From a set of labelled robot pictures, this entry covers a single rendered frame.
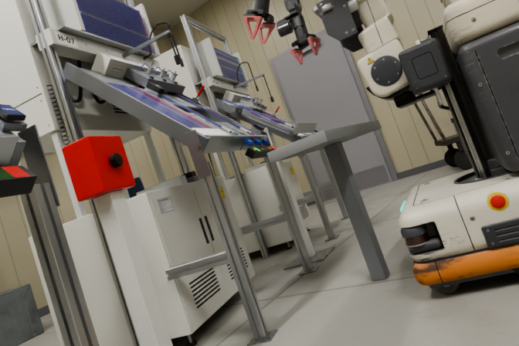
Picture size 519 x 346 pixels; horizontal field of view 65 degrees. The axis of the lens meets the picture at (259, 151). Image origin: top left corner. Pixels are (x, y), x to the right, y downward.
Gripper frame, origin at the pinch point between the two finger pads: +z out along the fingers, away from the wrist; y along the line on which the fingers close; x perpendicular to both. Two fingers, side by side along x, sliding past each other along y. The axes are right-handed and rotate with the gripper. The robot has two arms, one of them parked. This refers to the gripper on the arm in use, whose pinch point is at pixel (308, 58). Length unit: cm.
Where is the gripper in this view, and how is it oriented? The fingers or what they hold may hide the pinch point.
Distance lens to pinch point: 189.2
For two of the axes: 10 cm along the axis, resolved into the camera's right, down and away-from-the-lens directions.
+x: 7.6, -0.9, 6.4
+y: 6.0, -2.6, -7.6
